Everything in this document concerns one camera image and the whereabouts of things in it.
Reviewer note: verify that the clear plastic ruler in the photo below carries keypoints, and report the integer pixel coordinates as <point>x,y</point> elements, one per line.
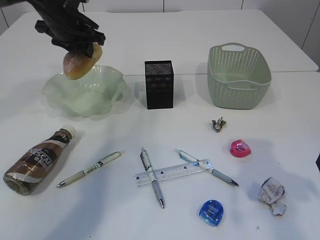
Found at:
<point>169,173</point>

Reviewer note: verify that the green wavy glass plate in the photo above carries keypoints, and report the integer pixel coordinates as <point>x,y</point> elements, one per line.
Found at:
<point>93,94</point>

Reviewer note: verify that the large white paper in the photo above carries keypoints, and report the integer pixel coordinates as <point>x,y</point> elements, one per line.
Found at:
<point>270,191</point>

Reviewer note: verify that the cream pen on left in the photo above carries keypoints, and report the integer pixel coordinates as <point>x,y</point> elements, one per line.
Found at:
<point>102,162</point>

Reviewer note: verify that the black mesh pen holder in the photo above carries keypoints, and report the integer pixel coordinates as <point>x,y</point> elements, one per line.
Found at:
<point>159,84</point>

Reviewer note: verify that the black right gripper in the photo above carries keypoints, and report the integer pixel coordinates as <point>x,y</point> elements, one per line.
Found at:
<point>318,162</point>

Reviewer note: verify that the pink pencil sharpener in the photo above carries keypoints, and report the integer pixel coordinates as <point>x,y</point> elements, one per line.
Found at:
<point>239,148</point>

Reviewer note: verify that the green woven plastic basket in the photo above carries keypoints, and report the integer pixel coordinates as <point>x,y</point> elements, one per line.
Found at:
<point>238,76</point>

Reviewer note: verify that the grey pen in middle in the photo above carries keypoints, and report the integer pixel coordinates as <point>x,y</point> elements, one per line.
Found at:
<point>154,182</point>

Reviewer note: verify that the blue pencil sharpener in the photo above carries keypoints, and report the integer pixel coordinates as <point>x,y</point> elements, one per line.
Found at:
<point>211,212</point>

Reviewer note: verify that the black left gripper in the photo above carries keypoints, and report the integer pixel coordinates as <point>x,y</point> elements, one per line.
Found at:
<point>69,28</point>

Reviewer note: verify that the small dark paper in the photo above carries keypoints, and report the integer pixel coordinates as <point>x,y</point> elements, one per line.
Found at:
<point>218,124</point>

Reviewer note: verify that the grey pen on right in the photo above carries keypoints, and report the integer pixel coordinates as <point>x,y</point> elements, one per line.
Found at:
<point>207,167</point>

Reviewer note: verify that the small white paper scrap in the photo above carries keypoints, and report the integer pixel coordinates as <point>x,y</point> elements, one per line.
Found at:
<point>278,208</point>

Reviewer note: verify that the grey pen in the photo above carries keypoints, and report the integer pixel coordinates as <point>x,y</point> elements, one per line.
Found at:
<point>154,182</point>
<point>207,167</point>

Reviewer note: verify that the sugared bread roll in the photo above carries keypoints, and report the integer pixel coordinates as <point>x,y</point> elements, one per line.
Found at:
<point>76,64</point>

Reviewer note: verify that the brown Nescafe coffee bottle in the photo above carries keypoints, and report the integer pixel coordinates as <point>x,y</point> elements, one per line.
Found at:
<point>36,164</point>

